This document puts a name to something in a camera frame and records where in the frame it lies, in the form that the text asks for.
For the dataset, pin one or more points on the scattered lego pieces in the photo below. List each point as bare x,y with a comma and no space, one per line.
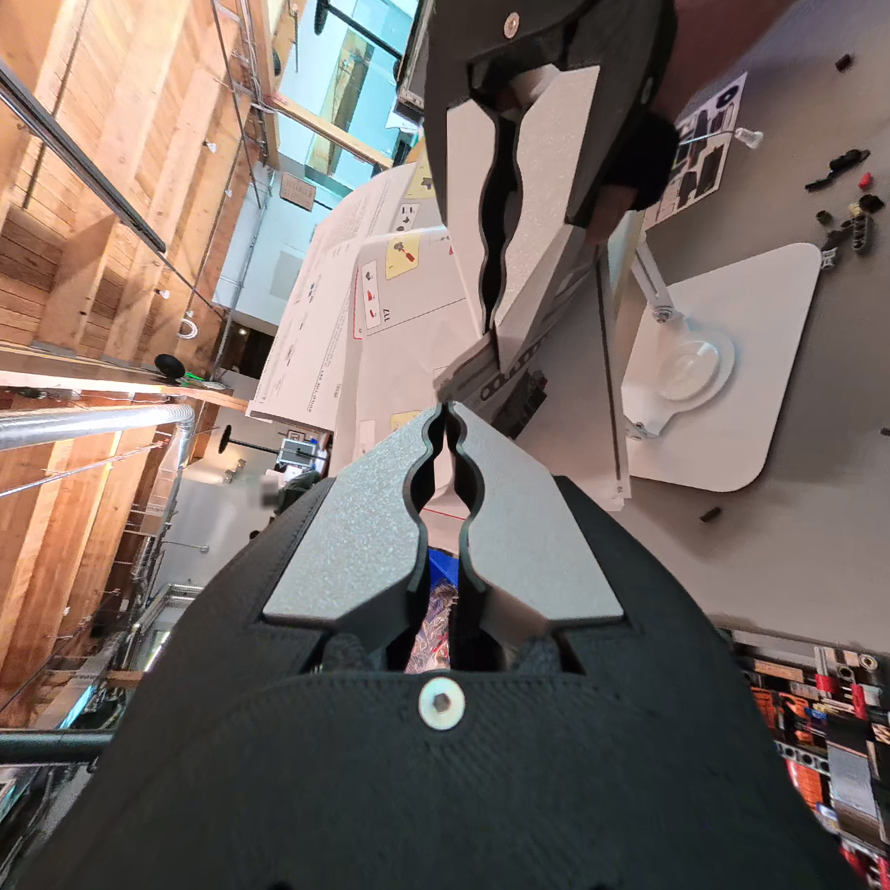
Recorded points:
845,161

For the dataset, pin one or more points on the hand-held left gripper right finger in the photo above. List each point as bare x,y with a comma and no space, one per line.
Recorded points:
535,549

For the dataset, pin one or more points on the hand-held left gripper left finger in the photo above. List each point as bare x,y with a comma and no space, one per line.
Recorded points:
354,542

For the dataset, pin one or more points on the black lego connector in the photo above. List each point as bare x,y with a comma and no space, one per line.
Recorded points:
709,514

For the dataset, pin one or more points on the lego instruction booklet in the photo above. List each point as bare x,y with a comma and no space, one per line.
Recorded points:
334,299

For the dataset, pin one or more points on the white book stand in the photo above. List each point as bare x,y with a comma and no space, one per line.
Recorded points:
758,389

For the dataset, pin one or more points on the silver air duct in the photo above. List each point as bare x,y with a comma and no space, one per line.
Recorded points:
83,425

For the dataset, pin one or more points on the person's right forearm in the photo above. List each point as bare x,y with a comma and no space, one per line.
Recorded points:
723,48

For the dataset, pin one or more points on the sticker sheet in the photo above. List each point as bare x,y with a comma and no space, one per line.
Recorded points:
709,160

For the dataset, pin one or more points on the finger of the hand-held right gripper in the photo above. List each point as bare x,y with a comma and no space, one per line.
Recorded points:
464,181
549,160

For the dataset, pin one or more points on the black floor lamp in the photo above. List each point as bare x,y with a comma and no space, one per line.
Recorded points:
224,439

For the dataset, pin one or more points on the person's right hand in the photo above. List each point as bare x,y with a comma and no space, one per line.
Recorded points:
646,160

